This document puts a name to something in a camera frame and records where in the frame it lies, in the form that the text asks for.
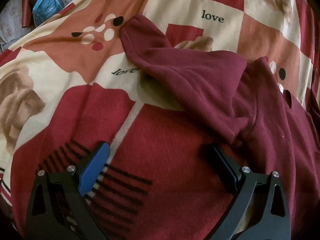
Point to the floral bed sheet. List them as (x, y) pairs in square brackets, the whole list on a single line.
[(10, 22)]

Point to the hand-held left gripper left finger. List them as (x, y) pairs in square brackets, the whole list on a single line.
[(96, 163)]

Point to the printed checkered blanket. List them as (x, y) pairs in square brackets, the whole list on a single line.
[(162, 145)]

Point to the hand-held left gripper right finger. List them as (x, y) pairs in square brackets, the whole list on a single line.
[(226, 166)]

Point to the blue plastic bag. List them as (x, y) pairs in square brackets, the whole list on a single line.
[(46, 7)]

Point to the maroon sweater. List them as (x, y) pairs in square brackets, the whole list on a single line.
[(200, 80)]

